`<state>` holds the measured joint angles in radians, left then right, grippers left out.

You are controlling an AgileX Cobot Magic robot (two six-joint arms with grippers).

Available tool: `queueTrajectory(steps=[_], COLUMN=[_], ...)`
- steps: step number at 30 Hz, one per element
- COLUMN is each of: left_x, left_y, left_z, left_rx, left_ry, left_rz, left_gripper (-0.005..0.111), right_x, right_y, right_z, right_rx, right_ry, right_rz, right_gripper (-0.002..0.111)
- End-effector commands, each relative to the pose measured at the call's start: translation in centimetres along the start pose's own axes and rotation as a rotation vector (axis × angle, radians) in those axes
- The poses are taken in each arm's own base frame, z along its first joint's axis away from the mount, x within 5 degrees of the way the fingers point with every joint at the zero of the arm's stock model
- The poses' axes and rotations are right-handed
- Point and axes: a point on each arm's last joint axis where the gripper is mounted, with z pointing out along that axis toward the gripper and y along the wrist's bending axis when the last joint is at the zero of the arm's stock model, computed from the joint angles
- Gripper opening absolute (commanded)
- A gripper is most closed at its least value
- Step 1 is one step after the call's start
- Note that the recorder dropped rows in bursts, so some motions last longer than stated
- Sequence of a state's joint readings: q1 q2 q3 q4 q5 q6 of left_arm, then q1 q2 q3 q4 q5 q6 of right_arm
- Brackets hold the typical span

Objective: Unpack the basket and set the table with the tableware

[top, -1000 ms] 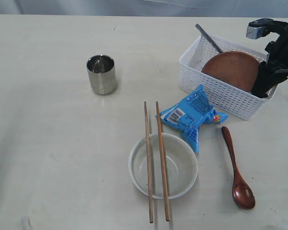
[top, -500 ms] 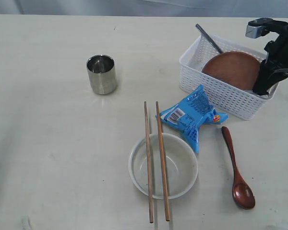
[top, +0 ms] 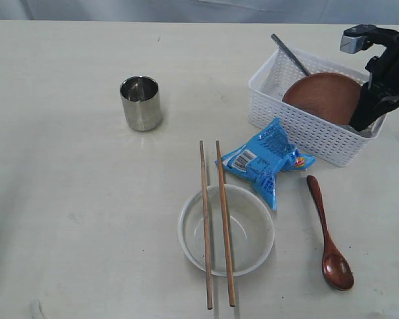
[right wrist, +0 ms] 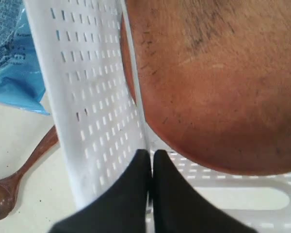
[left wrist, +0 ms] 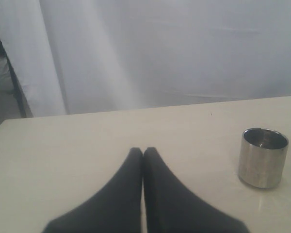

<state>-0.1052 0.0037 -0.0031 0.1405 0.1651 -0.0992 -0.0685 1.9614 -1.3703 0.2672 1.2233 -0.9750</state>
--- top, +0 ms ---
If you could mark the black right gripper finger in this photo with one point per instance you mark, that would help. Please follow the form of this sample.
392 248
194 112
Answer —
375 100

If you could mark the stainless steel cup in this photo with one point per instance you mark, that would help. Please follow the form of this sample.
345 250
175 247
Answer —
140 98

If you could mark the brown wooden spoon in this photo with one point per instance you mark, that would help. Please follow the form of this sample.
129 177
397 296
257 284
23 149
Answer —
336 270

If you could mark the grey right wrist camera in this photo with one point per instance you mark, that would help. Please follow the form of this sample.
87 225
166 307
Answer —
352 44

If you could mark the blue snack packet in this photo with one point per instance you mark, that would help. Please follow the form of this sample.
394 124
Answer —
261 158

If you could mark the dark metal knife handle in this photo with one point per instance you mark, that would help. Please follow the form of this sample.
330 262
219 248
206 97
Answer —
282 46

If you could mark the wooden chopstick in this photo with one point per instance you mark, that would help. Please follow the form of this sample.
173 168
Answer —
225 227
206 229

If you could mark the pale green ceramic bowl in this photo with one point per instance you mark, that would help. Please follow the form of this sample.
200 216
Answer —
251 226

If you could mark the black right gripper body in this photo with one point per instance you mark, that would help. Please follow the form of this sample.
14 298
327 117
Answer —
383 69

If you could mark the brown wooden plate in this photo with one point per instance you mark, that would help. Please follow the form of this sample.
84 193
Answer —
328 95

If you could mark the white perforated plastic basket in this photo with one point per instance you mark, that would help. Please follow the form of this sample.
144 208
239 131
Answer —
338 145

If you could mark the white backdrop curtain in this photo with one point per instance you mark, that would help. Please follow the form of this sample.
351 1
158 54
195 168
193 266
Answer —
186 11

